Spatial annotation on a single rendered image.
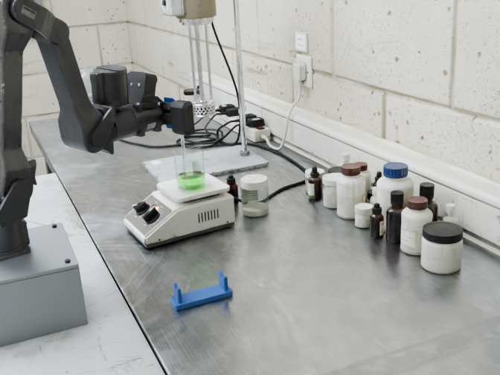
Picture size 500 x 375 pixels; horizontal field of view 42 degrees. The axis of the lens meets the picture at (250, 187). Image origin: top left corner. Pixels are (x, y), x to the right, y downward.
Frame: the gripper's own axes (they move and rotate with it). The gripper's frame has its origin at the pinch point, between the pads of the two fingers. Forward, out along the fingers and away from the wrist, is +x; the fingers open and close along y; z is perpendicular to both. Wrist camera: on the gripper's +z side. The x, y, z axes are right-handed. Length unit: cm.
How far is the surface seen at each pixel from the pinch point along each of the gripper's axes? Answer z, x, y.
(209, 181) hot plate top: -16.8, 6.5, -1.5
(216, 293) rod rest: -25.0, -17.8, -24.8
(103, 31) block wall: -4, 140, 200
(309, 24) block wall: 10, 60, 9
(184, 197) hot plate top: -16.9, -2.9, -3.6
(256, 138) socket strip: -24, 59, 29
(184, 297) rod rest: -25.0, -21.9, -21.5
